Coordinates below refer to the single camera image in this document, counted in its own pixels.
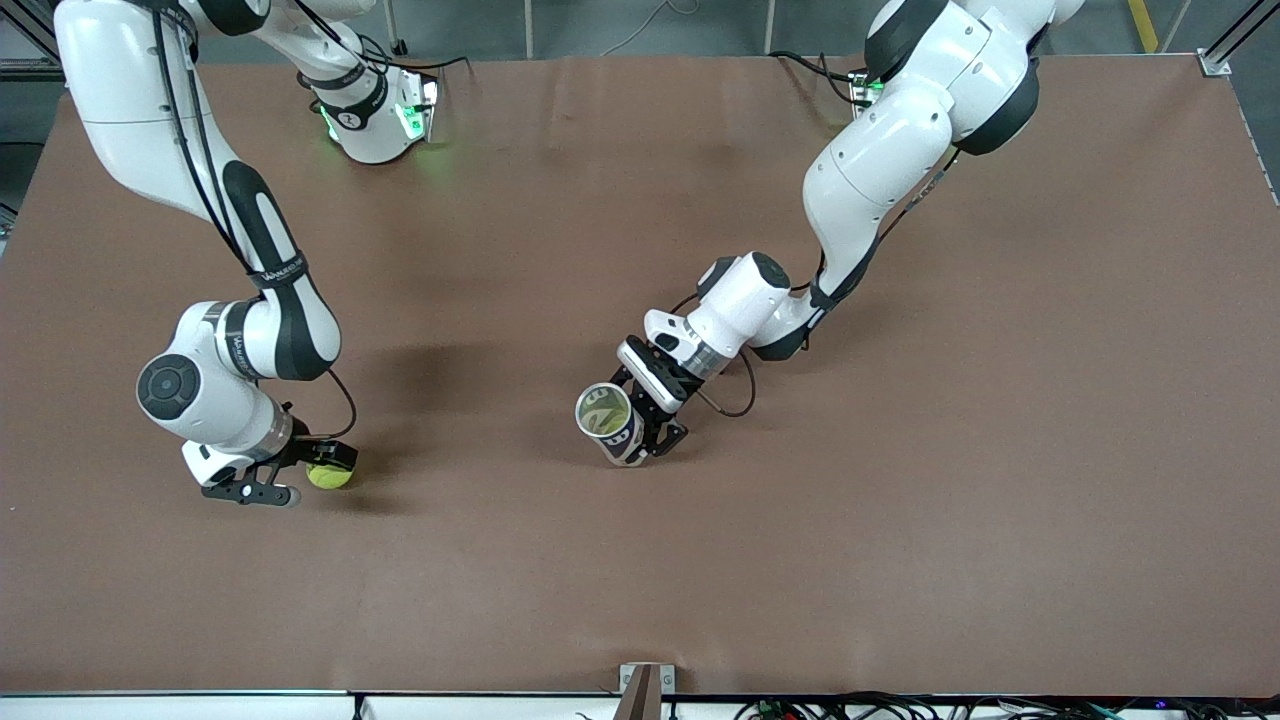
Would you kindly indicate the grey arm base connector bracket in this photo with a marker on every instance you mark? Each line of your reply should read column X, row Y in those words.
column 862, row 88
column 420, row 110

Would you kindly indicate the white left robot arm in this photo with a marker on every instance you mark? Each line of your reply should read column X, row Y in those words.
column 880, row 170

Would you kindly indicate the yellow tennis ball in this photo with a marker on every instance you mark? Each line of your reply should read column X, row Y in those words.
column 330, row 478
column 608, row 413

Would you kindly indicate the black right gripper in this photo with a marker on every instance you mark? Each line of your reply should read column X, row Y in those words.
column 303, row 452

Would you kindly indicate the white blue tennis ball can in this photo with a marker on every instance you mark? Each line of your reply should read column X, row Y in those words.
column 625, row 442

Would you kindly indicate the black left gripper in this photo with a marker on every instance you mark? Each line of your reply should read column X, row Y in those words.
column 661, row 436

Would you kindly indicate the brown table cover sheet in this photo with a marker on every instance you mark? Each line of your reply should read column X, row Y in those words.
column 640, row 560

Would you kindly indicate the grey metal table bracket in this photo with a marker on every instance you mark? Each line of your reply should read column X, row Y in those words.
column 645, row 690

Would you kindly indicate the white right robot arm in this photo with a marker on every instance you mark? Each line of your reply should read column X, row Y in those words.
column 120, row 90

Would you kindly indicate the white metal stand leg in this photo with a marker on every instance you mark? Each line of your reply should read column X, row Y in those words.
column 769, row 25
column 529, row 28
column 392, row 25

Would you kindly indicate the white table edge rail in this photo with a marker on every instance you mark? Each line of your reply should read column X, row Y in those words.
column 200, row 708

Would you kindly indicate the aluminium frame profile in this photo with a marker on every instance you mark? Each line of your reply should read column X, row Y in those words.
column 40, row 55
column 1240, row 30

